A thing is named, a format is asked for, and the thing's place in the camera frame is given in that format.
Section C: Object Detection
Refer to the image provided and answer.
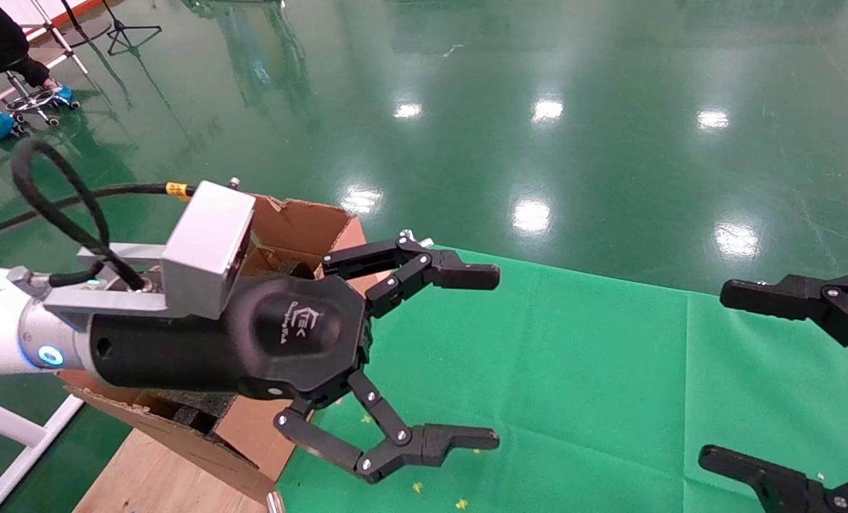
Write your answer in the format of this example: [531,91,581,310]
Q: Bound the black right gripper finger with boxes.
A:
[698,446,848,513]
[718,271,848,376]

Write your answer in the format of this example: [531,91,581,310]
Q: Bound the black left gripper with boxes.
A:
[88,237,502,486]

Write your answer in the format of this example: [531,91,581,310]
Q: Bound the large open cardboard carton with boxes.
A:
[59,194,366,504]

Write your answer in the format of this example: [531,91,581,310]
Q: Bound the green table cloth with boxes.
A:
[276,246,848,513]

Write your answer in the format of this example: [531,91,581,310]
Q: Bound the black foam block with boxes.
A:
[152,388,239,435]

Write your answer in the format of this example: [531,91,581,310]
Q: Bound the black tripod stand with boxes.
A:
[100,0,163,57]

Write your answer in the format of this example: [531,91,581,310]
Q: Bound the black round-base stand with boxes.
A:
[59,0,113,48]

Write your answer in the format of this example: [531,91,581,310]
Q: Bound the rolling stool base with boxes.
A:
[2,70,81,130]

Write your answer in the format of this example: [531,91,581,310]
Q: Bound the white stand legs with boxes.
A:
[0,0,90,97]

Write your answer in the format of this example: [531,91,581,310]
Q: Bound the white board with orange edge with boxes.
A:
[0,0,104,33]

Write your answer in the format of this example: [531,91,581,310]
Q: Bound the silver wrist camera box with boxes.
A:
[43,179,257,321]

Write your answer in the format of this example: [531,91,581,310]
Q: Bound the white metal frame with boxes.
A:
[0,390,85,513]

